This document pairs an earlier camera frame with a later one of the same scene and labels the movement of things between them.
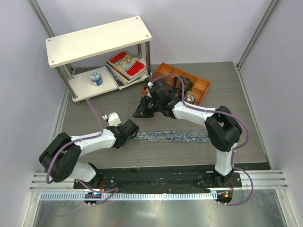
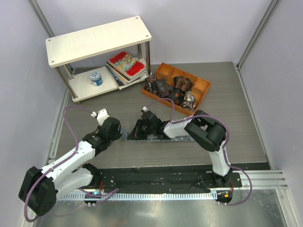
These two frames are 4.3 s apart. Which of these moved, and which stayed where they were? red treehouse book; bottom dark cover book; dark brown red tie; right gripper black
Moved: right gripper black
Stayed: red treehouse book; dark brown red tie; bottom dark cover book
